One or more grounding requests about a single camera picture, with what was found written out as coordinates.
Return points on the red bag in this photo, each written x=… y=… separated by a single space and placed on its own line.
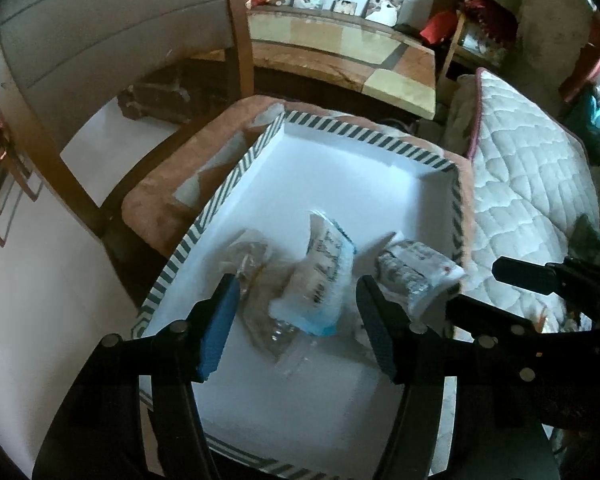
x=440 y=27

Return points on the brown cushioned stool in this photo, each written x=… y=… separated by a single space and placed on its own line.
x=165 y=200

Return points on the green fleece jacket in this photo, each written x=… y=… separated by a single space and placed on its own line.
x=597 y=242

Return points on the wooden chair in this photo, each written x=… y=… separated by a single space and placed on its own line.
x=237 y=35

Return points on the marble table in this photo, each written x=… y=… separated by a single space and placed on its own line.
x=330 y=55

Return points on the red fringed cloth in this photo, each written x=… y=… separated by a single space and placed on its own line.
x=495 y=15

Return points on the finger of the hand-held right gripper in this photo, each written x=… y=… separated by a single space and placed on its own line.
x=485 y=320
x=525 y=274

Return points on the white quilted mattress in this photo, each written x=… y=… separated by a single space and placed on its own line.
x=520 y=175

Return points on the clear snack packet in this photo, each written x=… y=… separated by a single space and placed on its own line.
x=265 y=305

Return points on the teal plastic bag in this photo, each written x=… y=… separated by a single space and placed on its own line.
x=597 y=100

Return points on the large framed photo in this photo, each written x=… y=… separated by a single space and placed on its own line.
x=384 y=7

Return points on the striped rim white box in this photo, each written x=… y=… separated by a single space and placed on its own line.
x=330 y=175

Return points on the white grey snack packet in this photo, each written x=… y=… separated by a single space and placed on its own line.
x=415 y=272

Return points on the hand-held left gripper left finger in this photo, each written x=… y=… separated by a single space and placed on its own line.
x=220 y=330

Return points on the dark brown bundle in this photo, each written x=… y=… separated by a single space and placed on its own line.
x=155 y=95

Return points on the white blue snack bag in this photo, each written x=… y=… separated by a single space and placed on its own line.
x=320 y=275

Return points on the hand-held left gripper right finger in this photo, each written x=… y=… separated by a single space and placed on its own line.
x=380 y=332

